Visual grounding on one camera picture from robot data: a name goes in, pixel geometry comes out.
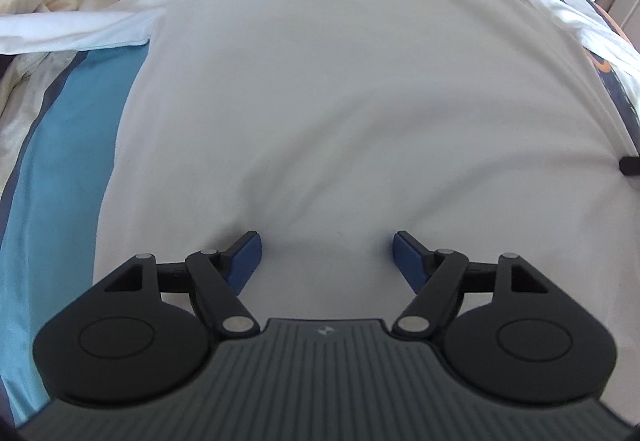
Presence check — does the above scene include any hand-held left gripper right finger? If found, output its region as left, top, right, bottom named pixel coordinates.
left=392, top=230, right=551, bottom=337

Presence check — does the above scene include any striped printed bedspread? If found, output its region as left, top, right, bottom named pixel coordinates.
left=0, top=0, right=640, bottom=427

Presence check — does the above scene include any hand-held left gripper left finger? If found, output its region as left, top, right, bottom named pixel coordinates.
left=104, top=230, right=263, bottom=337

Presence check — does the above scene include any white shirt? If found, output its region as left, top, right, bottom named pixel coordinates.
left=0, top=0, right=640, bottom=322

